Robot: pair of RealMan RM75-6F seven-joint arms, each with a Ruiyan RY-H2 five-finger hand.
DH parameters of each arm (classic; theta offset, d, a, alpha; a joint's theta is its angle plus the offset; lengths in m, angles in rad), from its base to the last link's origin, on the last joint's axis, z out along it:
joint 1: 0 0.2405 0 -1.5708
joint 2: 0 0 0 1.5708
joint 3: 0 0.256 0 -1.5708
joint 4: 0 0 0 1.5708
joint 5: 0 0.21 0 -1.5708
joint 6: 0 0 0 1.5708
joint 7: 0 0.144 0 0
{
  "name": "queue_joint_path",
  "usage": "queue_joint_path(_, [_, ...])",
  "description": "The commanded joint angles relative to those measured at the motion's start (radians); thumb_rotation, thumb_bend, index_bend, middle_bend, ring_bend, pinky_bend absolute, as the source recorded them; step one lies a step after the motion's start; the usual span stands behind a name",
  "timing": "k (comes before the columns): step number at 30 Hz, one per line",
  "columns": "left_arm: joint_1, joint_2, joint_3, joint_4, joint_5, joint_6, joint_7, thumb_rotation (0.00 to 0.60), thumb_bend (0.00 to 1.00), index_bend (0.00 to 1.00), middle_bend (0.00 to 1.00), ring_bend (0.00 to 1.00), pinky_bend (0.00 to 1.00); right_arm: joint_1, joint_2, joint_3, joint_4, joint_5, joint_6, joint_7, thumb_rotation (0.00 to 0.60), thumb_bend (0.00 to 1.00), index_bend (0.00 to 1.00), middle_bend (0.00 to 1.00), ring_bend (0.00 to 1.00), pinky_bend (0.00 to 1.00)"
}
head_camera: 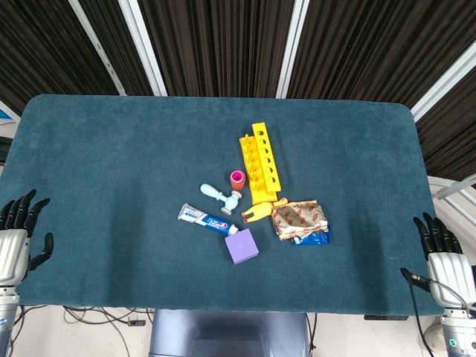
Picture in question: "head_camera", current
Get teal table cloth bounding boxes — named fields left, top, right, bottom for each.
left=0, top=93, right=444, bottom=316

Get light blue toy hammer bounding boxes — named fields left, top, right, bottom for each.
left=199, top=183, right=243, bottom=216

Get brown patterned snack bag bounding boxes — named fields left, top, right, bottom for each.
left=271, top=199, right=330, bottom=241

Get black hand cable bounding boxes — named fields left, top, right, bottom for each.
left=408, top=273, right=473, bottom=357

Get floor cables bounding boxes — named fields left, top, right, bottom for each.
left=7, top=304, right=155, bottom=357

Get yellow rubber chicken toy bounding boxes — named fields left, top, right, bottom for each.
left=240, top=197, right=289, bottom=224

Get toothpaste tube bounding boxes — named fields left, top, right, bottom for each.
left=177, top=202, right=239, bottom=237

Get yellow test tube rack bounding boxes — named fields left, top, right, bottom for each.
left=238, top=123, right=282, bottom=205

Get blue snack packet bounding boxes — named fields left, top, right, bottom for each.
left=290, top=228, right=332, bottom=248

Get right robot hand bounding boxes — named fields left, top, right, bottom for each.
left=399, top=212, right=475, bottom=309

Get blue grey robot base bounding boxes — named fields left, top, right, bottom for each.
left=148, top=309, right=312, bottom=357

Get white frame bar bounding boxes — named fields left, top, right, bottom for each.
left=274, top=0, right=310, bottom=99
left=118, top=0, right=168, bottom=97
left=68, top=0, right=127, bottom=96
left=411, top=48, right=476, bottom=123

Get purple foam cube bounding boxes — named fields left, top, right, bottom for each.
left=224, top=228, right=260, bottom=265

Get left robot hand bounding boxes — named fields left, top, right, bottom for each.
left=0, top=189, right=55, bottom=287

